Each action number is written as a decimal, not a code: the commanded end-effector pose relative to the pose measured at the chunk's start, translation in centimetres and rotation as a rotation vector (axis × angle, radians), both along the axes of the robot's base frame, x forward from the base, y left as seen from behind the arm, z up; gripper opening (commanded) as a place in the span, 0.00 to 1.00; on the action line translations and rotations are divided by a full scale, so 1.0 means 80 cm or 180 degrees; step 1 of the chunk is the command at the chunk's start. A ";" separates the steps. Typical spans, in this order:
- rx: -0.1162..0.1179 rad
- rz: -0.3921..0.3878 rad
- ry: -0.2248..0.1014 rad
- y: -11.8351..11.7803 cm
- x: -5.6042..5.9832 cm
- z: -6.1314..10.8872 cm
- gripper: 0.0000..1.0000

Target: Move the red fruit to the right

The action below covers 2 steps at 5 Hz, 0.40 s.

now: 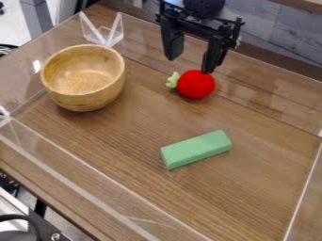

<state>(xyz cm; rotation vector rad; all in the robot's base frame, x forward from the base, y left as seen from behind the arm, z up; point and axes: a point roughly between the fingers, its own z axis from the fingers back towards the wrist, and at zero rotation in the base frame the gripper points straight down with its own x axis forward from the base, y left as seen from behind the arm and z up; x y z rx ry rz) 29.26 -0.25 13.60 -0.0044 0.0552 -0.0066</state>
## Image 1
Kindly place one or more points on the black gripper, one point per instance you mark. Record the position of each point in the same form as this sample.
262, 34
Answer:
203, 18

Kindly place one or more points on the wooden bowl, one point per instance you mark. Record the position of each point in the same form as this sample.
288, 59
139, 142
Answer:
83, 77

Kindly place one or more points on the black clamp bracket lower left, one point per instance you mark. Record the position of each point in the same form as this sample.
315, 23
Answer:
39, 231

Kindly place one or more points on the grey post upper left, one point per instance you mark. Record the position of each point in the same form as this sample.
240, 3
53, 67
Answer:
37, 16

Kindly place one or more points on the clear acrylic tray enclosure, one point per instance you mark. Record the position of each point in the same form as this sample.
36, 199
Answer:
92, 164

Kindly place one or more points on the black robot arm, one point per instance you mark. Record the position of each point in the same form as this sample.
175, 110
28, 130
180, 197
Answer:
202, 18

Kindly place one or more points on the red plush fruit green leaf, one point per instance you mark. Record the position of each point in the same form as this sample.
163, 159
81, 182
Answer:
192, 84

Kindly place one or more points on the green rectangular foam block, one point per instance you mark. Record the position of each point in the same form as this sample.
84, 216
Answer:
195, 149

